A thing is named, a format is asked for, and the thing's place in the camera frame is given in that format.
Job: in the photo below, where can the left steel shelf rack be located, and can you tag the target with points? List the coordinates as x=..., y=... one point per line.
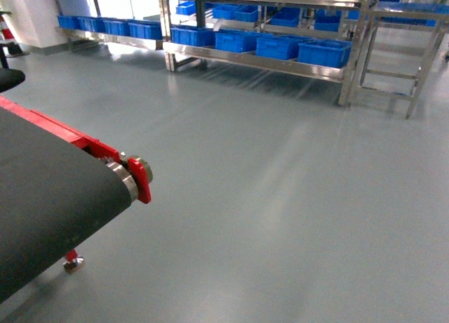
x=94, y=29

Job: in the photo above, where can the black office chair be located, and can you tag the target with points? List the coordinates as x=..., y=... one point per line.
x=10, y=78

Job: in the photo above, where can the blue bin with red parts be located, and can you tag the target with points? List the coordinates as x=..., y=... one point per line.
x=323, y=52

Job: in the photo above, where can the small steel table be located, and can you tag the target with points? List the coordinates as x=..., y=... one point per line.
x=400, y=44

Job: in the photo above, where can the empty blue plastic bin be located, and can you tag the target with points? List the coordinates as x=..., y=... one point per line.
x=279, y=47

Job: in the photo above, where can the steel shelf rack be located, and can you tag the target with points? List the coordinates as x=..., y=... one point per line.
x=178, y=55
x=94, y=29

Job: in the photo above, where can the black conveyor belt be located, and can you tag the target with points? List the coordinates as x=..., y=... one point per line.
x=59, y=186

